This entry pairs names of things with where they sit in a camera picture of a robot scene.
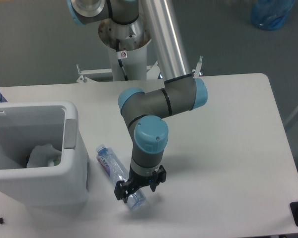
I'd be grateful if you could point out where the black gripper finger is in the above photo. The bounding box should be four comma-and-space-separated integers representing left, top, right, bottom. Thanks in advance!
150, 165, 167, 192
114, 180, 136, 203

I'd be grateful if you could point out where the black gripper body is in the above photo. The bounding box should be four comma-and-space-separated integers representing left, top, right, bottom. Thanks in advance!
128, 168, 157, 191

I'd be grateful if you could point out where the clear crushed plastic bottle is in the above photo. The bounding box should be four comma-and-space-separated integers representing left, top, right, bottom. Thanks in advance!
96, 144, 146, 211

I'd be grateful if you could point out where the white plastic wrapper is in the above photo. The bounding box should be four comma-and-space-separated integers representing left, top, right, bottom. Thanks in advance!
26, 144, 62, 168

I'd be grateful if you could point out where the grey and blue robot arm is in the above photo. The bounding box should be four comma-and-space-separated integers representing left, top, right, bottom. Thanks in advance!
68, 0, 208, 202

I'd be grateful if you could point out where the white open trash can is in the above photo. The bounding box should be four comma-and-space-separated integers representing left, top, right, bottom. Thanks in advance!
0, 101, 89, 206

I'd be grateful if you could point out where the blue plastic bag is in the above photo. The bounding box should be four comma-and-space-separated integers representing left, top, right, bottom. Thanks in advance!
250, 0, 296, 31

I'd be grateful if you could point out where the white pedestal base frame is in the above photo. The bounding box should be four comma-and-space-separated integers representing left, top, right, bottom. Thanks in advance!
76, 56, 203, 83

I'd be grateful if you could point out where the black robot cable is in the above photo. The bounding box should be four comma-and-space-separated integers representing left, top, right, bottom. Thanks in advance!
115, 39, 129, 81

